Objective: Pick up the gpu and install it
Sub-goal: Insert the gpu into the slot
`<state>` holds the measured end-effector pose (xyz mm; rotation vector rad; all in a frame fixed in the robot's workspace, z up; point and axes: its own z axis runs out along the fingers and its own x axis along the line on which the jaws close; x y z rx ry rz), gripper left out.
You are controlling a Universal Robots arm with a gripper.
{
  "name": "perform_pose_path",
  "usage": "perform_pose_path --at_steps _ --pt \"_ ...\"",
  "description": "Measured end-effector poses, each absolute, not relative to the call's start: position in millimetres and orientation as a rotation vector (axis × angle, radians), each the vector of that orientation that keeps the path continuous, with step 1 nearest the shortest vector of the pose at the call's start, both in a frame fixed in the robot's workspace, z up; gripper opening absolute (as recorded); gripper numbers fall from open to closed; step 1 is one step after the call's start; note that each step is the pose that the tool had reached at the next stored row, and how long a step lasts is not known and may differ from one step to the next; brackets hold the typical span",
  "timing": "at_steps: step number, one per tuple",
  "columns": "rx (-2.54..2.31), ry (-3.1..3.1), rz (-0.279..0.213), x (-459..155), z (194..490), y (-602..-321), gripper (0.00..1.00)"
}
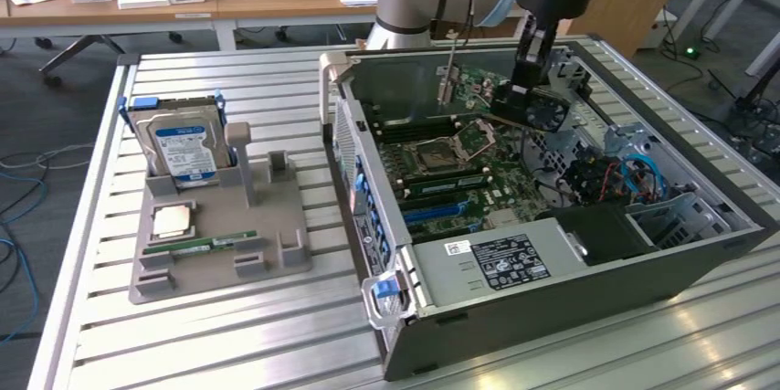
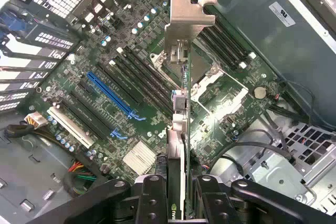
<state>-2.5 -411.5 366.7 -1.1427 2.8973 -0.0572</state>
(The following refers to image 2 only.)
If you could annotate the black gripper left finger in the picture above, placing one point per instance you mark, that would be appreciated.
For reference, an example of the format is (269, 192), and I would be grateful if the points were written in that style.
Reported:
(152, 203)

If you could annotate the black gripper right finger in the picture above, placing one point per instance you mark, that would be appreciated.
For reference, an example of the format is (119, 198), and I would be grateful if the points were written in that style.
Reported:
(218, 205)

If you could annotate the CPU socket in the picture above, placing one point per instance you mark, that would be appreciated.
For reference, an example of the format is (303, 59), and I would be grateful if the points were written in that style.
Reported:
(202, 64)

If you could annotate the long black expansion slot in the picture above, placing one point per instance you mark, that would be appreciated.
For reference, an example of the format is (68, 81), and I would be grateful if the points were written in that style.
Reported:
(118, 83)
(82, 121)
(92, 115)

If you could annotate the silver coin battery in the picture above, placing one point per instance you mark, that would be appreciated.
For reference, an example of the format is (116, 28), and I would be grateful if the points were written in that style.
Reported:
(260, 92)

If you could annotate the RAM slot with white clips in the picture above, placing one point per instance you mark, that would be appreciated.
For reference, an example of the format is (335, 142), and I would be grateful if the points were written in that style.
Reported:
(149, 76)
(225, 46)
(236, 39)

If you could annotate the silver chipset heatsink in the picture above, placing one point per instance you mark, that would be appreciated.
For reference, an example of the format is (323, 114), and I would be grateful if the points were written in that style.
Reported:
(140, 157)

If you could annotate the white expansion slot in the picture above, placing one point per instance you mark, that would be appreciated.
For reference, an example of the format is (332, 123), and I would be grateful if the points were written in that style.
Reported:
(69, 127)

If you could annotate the green motherboard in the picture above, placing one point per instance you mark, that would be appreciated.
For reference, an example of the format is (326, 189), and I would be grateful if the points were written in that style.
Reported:
(147, 37)

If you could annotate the thin metal locking lever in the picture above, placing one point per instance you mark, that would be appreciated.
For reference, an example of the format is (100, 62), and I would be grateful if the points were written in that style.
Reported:
(232, 77)

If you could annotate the short black expansion slot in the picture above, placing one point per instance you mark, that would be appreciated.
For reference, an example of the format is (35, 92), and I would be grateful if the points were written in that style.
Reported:
(86, 87)

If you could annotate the open grey PC case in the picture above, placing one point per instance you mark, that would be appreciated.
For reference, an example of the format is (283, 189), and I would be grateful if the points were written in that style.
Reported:
(262, 37)

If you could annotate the perforated metal disk bay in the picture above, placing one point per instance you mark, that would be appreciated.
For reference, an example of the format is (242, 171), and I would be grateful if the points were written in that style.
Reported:
(275, 174)

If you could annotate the white power connector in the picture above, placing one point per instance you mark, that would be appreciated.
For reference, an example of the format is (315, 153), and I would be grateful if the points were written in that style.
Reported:
(36, 120)

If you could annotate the blue expansion slot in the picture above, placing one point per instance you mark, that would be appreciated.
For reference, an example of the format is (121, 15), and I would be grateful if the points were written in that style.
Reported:
(110, 91)

